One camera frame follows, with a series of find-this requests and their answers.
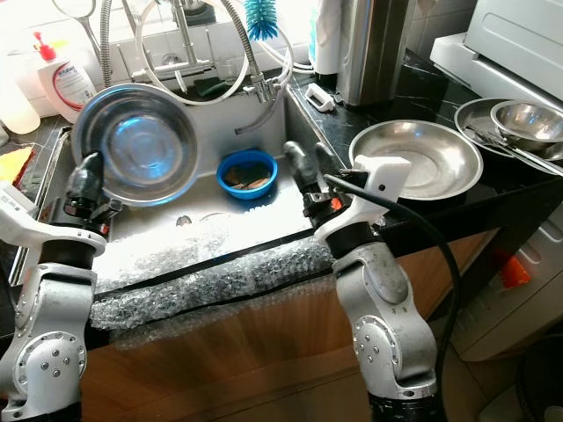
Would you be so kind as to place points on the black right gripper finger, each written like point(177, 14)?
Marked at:
point(299, 165)
point(325, 158)

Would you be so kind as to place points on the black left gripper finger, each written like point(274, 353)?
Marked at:
point(88, 176)

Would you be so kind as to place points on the steel mixing bowl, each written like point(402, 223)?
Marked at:
point(141, 145)

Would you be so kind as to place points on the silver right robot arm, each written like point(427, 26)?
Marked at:
point(387, 325)

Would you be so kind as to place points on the stainless steel sink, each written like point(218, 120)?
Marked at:
point(286, 141)

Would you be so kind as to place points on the small white clip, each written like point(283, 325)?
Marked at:
point(319, 97)

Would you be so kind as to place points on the blue plastic bowl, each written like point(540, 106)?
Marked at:
point(224, 185)

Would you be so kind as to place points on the white soap bottle red pump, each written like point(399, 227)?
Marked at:
point(69, 88)

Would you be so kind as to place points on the translucent plastic bottle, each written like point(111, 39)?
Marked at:
point(13, 105)

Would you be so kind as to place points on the large shallow steel basin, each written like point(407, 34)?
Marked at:
point(440, 158)

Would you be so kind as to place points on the tall steel appliance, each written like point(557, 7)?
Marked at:
point(374, 48)

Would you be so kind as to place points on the dark green sponge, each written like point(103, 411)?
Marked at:
point(207, 86)

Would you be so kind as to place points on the blue bottle brush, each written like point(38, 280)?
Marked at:
point(262, 18)

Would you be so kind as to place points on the steel plate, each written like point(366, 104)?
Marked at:
point(475, 119)

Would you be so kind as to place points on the brown wooden cabinet front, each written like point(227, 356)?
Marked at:
point(255, 369)

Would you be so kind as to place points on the steel tongs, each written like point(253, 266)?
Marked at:
point(510, 149)

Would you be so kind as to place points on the orange plastic object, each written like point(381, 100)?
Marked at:
point(512, 268)

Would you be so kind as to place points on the small steel bowl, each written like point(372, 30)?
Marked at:
point(528, 121)

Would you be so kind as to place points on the white countertop dishwasher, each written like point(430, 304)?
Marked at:
point(501, 44)

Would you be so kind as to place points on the white drawer unit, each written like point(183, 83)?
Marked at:
point(519, 308)

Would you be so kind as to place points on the black waste bin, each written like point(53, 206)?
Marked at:
point(541, 391)

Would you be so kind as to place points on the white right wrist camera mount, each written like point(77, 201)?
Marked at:
point(374, 189)

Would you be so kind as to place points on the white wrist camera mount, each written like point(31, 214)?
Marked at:
point(374, 189)
point(22, 220)

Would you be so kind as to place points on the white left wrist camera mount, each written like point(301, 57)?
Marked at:
point(22, 220)

